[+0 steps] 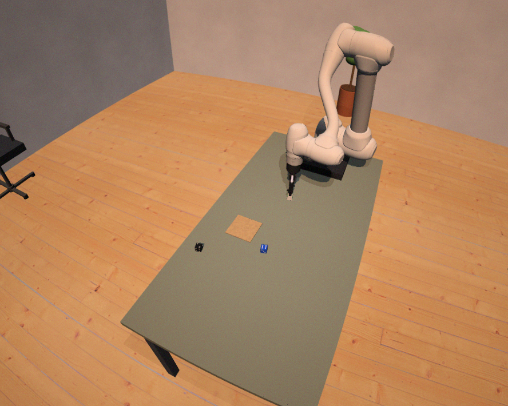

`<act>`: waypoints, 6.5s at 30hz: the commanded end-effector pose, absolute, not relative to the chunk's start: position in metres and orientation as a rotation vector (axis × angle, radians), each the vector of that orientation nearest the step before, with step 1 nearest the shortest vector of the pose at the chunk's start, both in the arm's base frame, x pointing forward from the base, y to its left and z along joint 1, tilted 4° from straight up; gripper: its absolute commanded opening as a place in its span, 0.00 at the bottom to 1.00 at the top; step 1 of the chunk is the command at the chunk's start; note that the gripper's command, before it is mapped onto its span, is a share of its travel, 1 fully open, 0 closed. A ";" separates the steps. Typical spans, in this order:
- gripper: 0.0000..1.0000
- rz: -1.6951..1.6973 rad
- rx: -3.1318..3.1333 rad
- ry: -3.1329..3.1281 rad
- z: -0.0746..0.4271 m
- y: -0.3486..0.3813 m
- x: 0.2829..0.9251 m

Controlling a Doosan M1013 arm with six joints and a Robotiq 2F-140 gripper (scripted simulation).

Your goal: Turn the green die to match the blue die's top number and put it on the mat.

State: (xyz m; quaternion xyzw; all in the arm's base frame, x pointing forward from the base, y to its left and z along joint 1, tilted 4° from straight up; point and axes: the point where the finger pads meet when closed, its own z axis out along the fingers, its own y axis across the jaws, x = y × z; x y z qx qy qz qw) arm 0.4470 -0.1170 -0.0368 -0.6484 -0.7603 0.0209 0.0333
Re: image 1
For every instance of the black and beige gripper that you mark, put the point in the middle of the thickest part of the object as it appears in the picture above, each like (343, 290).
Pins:
(292, 170)

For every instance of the orange mat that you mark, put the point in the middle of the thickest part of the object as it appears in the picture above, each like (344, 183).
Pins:
(244, 228)

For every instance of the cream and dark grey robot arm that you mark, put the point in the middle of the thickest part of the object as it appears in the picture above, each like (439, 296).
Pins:
(332, 140)

